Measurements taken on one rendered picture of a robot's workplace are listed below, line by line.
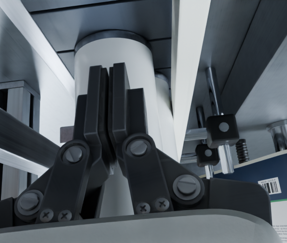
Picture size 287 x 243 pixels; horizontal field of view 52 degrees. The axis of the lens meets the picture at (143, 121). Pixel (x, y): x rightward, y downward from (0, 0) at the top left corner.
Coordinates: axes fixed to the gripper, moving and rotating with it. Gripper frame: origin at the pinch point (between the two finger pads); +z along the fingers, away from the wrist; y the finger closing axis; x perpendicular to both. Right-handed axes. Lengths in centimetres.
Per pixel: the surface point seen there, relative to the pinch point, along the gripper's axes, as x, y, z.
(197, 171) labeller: -44.6, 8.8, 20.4
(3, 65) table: -7.9, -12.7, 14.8
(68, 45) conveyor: -0.8, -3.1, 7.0
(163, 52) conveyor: -2.9, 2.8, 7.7
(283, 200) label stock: -27.3, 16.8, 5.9
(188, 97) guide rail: -4.2, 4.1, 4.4
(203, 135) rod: -15.7, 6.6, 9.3
